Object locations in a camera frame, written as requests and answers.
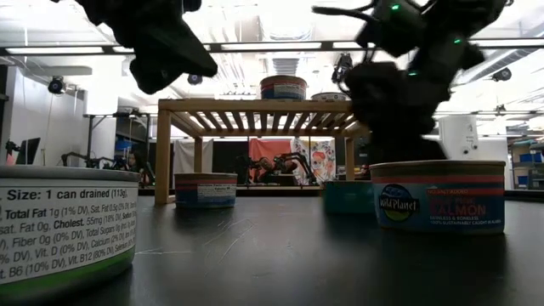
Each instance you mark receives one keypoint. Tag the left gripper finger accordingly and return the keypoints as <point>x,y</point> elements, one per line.
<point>174,59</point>

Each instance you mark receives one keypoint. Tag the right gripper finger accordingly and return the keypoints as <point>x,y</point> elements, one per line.
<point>404,149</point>

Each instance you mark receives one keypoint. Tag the Wild Planet pink salmon can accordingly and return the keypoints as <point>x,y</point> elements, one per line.
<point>283,89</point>
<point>206,191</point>
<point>440,206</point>

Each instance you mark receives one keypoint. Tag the teal label seafood can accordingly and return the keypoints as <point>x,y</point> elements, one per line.
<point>348,197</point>

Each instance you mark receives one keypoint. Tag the Bumble Bee light tuna can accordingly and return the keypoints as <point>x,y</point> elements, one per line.
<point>64,229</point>
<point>328,97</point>

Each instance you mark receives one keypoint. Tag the black background robot arm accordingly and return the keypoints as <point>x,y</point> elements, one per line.
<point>293,161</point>
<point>85,160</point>
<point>255,168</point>

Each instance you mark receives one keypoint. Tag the wooden slatted shelf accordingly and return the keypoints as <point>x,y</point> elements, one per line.
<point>255,105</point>

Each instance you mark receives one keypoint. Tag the white tall cabinet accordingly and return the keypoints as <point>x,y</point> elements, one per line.
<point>461,138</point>

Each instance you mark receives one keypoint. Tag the floral hanging cloth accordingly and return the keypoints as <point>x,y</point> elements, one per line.
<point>323,159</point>

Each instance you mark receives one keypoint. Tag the long ceiling light strip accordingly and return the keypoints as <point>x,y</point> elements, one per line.
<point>55,50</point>

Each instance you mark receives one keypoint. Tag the white hanging cloth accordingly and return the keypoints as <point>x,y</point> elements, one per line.
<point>187,155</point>

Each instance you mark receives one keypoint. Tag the person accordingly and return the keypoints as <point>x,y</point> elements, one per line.
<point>136,161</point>

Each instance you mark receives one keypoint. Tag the black floor stand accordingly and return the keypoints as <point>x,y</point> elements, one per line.
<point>89,140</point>

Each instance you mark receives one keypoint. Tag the orange hanging cloth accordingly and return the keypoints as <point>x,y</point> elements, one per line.
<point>265,149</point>

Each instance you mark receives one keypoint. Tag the black monitor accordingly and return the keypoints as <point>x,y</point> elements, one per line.
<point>29,151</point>

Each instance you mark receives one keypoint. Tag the black ceiling camera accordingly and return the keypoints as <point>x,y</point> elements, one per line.
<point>56,85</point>
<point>342,68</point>
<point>501,74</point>
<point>195,80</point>

